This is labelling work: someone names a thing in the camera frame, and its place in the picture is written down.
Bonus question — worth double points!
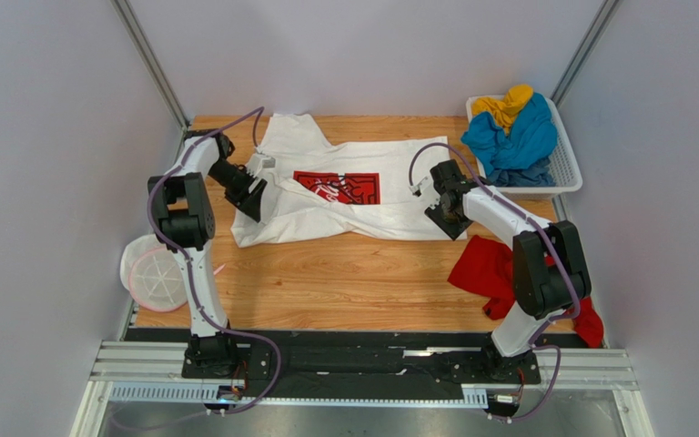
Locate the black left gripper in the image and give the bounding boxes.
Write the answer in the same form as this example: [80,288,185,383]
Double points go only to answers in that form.
[207,159,267,223]

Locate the white Coca-Cola print t-shirt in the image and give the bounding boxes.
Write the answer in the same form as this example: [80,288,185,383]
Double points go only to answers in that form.
[230,114,451,248]

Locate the white mesh laundry bag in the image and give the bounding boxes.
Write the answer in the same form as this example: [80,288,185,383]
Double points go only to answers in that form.
[119,233,227,314]

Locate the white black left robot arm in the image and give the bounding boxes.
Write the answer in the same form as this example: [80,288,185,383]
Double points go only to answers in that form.
[147,129,267,379]

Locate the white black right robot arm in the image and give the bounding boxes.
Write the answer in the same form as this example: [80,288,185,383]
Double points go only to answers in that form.
[425,160,592,376]

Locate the red t-shirt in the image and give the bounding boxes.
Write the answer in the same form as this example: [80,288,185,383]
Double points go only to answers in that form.
[448,236,604,348]

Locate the dark blue denim garment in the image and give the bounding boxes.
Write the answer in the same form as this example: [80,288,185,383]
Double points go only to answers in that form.
[487,158,556,188]

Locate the blue t-shirt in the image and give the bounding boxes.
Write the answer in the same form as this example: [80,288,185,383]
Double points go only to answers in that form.
[461,92,557,175]

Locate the yellow t-shirt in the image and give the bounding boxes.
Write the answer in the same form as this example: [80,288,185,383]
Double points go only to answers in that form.
[471,84,534,134]

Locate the white plastic laundry basket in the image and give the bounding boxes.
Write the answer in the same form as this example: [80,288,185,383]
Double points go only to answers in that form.
[499,97,583,200]

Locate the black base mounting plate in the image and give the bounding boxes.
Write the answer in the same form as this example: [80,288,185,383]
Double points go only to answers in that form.
[124,327,590,401]

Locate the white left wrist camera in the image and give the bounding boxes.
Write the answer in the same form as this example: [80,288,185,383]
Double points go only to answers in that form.
[246,153,277,178]

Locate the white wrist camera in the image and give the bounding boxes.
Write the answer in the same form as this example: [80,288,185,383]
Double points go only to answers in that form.
[246,153,277,178]
[410,176,435,198]

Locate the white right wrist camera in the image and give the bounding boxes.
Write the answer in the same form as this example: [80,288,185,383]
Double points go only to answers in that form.
[410,176,435,198]

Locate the aluminium corner post left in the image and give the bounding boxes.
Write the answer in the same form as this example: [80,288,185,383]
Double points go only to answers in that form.
[111,0,188,131]

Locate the aluminium corner post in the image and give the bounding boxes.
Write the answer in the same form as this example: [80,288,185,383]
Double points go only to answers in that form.
[111,0,188,131]
[551,0,623,105]

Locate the aluminium frame rail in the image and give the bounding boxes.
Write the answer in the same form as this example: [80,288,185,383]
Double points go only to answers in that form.
[90,341,639,408]

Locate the aluminium corner post right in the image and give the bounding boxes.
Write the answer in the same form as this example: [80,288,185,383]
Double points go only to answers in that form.
[551,0,623,105]

